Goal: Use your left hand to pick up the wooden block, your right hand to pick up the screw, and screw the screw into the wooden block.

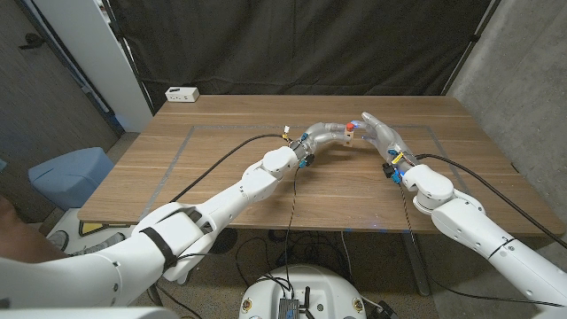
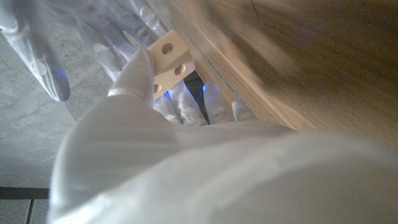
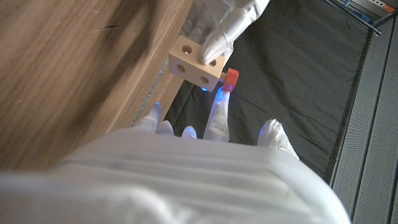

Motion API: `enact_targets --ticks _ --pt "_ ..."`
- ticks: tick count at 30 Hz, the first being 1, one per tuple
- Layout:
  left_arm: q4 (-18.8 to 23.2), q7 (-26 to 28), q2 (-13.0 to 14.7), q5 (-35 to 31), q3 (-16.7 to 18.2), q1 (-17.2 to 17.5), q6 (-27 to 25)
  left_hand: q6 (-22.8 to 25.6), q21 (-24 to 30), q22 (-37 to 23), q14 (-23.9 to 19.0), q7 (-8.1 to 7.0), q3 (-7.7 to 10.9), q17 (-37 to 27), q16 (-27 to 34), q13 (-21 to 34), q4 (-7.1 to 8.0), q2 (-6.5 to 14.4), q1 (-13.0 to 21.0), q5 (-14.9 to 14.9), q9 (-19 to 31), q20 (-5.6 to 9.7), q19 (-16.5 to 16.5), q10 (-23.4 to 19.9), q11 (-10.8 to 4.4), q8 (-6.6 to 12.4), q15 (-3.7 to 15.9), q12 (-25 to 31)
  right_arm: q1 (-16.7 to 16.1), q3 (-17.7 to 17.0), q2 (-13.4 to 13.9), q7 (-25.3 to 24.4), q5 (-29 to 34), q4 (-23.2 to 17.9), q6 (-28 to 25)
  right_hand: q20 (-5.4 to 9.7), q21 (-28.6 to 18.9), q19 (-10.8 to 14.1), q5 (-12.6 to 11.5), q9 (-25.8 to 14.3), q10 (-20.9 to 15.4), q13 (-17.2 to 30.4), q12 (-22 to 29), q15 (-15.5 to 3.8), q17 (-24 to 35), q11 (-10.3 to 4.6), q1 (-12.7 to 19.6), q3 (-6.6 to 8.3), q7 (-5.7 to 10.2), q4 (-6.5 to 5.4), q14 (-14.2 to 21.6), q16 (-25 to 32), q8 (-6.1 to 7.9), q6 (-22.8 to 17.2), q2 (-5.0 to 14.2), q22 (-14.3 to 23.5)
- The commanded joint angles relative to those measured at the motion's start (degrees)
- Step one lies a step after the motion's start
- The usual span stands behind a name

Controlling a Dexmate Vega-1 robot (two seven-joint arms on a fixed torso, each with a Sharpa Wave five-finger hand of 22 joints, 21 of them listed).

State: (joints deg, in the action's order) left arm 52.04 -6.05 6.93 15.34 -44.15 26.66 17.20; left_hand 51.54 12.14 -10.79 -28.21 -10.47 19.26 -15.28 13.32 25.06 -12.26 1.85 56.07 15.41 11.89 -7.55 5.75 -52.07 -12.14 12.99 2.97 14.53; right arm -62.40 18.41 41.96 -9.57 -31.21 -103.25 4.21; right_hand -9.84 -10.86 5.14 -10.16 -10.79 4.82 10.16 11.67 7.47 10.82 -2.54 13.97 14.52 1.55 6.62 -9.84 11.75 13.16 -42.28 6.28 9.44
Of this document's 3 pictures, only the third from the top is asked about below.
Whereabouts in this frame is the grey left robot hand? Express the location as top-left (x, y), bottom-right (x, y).
top-left (179, 0), bottom-right (271, 65)

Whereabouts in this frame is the wooden block with holes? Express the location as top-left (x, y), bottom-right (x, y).
top-left (168, 34), bottom-right (228, 93)

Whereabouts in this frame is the black backdrop stand pole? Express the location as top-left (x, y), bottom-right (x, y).
top-left (325, 0), bottom-right (383, 37)

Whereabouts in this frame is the black backdrop curtain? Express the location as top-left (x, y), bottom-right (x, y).
top-left (163, 0), bottom-right (374, 184)

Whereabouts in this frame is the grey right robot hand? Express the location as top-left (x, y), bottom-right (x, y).
top-left (0, 86), bottom-right (352, 224)

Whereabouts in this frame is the red-headed wooden screw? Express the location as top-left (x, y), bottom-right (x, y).
top-left (219, 68), bottom-right (240, 93)

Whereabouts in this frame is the white cabinet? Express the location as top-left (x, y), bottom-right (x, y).
top-left (330, 17), bottom-right (398, 224)

